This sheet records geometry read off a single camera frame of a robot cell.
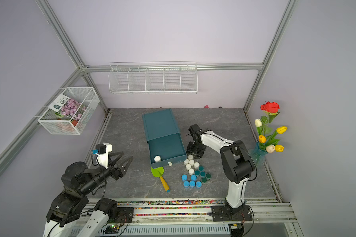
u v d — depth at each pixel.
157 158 0.75
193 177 0.84
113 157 0.63
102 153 0.53
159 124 0.84
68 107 0.74
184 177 0.84
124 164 0.58
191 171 0.85
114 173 0.55
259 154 0.77
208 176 0.85
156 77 0.99
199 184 0.81
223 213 0.74
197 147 0.79
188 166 0.87
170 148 0.82
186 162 0.88
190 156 0.88
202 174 0.85
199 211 0.76
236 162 0.50
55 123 0.73
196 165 0.89
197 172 0.85
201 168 0.87
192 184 0.81
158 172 0.88
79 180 0.45
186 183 0.81
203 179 0.83
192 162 0.89
